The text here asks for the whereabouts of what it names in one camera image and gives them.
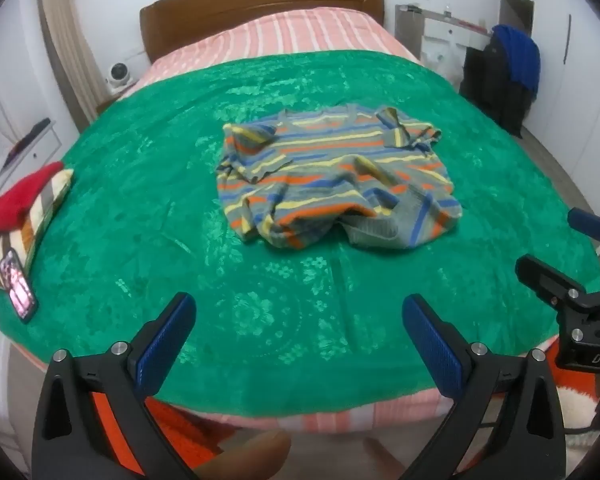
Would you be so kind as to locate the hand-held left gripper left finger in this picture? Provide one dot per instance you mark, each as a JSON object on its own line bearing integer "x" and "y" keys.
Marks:
{"x": 162, "y": 345}

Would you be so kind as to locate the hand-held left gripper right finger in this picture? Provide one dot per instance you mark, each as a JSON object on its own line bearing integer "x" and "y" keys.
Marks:
{"x": 437, "y": 350}

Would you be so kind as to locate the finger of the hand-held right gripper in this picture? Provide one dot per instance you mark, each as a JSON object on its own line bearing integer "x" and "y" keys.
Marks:
{"x": 592, "y": 225}
{"x": 545, "y": 277}

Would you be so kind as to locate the striped knit sweater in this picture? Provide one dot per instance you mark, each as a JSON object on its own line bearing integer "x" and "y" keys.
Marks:
{"x": 330, "y": 175}

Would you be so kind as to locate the green patterned blanket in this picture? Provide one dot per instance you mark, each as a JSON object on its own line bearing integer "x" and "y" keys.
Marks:
{"x": 180, "y": 260}

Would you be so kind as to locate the white wardrobe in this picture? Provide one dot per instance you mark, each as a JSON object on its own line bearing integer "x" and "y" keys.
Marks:
{"x": 580, "y": 110}

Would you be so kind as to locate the person's left foot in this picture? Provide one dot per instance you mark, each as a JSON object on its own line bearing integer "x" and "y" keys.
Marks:
{"x": 250, "y": 455}

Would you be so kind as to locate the smartphone with lit screen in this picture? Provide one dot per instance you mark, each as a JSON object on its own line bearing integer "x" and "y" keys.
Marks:
{"x": 19, "y": 285}

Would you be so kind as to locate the black chair with dark coat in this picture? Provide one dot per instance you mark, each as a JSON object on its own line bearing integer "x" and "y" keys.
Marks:
{"x": 490, "y": 90}

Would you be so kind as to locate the blue garment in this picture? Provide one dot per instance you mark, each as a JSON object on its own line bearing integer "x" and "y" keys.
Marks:
{"x": 522, "y": 60}

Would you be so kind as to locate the striped pillow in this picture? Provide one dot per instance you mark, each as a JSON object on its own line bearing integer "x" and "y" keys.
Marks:
{"x": 42, "y": 210}

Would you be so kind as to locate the red knit hat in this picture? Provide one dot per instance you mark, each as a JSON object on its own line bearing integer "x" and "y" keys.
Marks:
{"x": 17, "y": 200}

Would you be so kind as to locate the white dresser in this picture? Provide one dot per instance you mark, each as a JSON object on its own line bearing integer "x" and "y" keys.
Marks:
{"x": 35, "y": 152}

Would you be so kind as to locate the white desk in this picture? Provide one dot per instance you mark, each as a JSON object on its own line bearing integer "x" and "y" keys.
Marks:
{"x": 445, "y": 30}

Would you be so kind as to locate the black remote control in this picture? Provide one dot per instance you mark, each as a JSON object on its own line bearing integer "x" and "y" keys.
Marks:
{"x": 27, "y": 140}

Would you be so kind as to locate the beige curtain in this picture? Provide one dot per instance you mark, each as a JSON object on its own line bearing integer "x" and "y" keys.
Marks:
{"x": 65, "y": 35}

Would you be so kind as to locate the pink striped bed sheet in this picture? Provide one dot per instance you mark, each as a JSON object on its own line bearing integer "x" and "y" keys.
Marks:
{"x": 305, "y": 30}

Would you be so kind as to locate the brown wooden headboard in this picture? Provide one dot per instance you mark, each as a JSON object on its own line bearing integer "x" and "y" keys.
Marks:
{"x": 255, "y": 5}

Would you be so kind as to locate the white security camera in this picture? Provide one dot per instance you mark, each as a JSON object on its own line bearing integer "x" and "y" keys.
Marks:
{"x": 119, "y": 76}

